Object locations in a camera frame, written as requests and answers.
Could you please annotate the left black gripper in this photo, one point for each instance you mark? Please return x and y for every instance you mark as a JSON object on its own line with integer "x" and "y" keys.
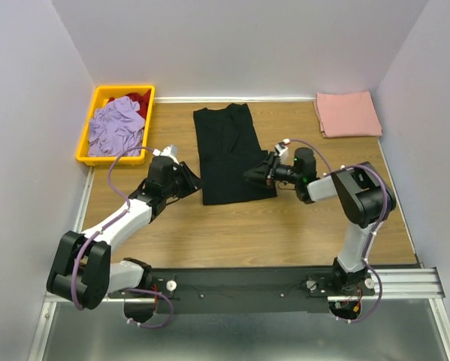
{"x": 192, "y": 181}

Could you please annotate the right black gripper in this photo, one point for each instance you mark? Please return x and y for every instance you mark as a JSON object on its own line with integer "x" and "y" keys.
{"x": 264, "y": 174}

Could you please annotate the black t shirt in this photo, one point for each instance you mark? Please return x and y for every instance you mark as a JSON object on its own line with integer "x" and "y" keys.
{"x": 227, "y": 147}

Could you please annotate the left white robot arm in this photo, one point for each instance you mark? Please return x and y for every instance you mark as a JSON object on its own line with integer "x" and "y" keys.
{"x": 82, "y": 271}

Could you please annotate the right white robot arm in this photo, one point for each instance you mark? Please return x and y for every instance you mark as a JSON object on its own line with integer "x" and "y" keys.
{"x": 365, "y": 198}

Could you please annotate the lavender t shirt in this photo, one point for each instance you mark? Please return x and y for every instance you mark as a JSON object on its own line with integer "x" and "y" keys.
{"x": 108, "y": 135}

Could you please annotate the red t shirt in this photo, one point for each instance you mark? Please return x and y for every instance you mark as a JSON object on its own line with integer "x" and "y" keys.
{"x": 136, "y": 108}

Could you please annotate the folded pink t shirt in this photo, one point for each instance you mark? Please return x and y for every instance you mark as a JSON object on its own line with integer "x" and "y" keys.
{"x": 347, "y": 115}

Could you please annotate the yellow plastic bin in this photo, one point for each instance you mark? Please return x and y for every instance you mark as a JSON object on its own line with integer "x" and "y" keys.
{"x": 100, "y": 98}

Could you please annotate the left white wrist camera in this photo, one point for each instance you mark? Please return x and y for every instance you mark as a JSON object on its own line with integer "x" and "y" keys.
{"x": 169, "y": 151}

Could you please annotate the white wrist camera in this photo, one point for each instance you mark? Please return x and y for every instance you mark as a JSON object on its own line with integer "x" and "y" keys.
{"x": 281, "y": 149}
{"x": 169, "y": 151}

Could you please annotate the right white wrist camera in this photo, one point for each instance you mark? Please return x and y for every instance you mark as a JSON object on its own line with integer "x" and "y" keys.
{"x": 281, "y": 149}

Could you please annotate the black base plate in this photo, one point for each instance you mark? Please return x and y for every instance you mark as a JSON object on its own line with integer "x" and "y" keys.
{"x": 254, "y": 289}

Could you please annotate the aluminium frame rail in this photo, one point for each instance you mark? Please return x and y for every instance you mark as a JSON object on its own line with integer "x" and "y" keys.
{"x": 389, "y": 282}

